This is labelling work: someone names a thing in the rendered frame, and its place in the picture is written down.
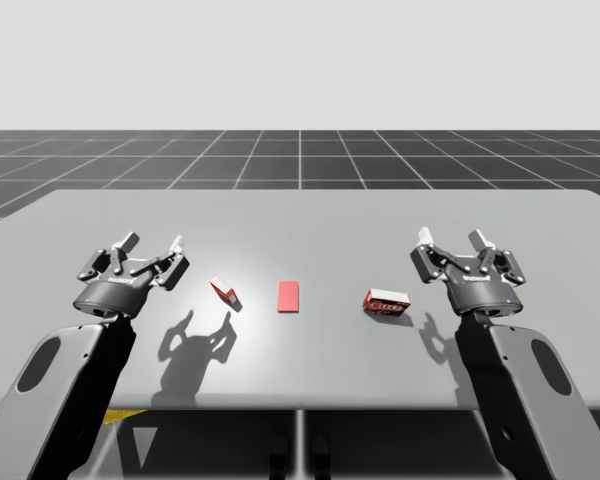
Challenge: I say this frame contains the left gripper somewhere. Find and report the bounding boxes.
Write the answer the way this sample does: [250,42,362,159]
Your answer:
[72,231,191,320]

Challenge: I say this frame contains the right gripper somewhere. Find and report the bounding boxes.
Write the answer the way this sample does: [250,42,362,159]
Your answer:
[410,226,526,318]

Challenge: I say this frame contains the pink pad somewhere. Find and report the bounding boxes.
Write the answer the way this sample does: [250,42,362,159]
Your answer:
[276,280,301,314]

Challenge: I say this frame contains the red and white carton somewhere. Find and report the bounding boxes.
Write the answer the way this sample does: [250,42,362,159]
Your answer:
[208,274,244,315]

